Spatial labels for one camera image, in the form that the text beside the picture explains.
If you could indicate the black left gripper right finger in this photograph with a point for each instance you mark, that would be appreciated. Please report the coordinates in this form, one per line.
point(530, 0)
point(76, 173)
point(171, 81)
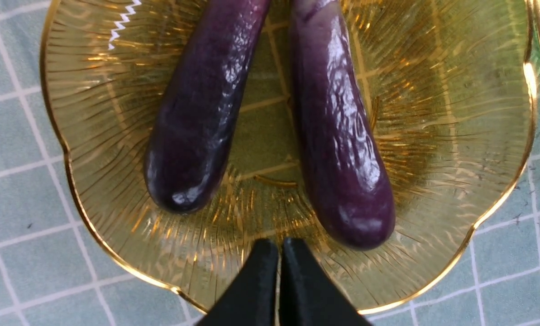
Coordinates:
point(307, 296)

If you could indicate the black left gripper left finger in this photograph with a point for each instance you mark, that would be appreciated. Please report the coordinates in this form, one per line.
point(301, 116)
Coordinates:
point(250, 299)

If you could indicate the purple eggplant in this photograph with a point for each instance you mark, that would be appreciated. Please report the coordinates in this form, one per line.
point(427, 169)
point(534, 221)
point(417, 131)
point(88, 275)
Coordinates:
point(344, 175)
point(190, 142)

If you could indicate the amber glass plate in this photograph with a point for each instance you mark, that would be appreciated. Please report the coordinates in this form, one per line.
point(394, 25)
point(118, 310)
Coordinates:
point(450, 94)

